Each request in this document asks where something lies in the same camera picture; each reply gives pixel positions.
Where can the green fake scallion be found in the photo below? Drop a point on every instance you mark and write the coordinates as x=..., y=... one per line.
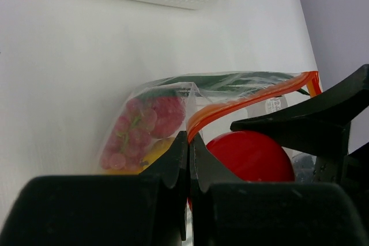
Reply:
x=242, y=83

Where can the yellow fake lemon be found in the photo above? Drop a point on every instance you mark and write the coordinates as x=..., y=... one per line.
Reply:
x=156, y=151

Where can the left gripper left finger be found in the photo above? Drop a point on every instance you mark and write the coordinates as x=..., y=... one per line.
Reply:
x=144, y=209

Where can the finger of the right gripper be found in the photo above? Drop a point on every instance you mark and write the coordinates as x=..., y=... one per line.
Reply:
x=319, y=126

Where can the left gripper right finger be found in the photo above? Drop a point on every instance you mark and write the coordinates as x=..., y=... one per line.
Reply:
x=229, y=211

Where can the red fake tomato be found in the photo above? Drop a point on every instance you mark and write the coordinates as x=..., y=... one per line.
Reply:
x=252, y=156

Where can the purple fake grape bunch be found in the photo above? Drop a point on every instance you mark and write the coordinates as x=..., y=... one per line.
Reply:
x=130, y=137

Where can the red fake apple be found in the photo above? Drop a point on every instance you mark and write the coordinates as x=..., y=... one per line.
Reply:
x=170, y=111

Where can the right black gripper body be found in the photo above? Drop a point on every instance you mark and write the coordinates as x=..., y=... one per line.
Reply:
x=354, y=177

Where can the clear zip bag orange seal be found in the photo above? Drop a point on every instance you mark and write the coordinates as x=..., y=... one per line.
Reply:
x=203, y=110

